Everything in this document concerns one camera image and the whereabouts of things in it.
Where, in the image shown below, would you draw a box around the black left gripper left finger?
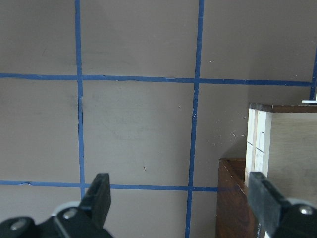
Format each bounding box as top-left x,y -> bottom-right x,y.
79,173 -> 111,229

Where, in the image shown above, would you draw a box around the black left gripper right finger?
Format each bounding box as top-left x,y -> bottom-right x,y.
248,172 -> 291,237

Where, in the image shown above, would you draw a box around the wooden drawer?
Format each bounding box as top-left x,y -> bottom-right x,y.
245,103 -> 317,205

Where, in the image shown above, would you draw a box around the dark brown cabinet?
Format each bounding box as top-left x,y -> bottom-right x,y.
215,158 -> 264,238

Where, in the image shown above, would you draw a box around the white drawer handle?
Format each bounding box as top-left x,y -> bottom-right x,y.
301,100 -> 317,104

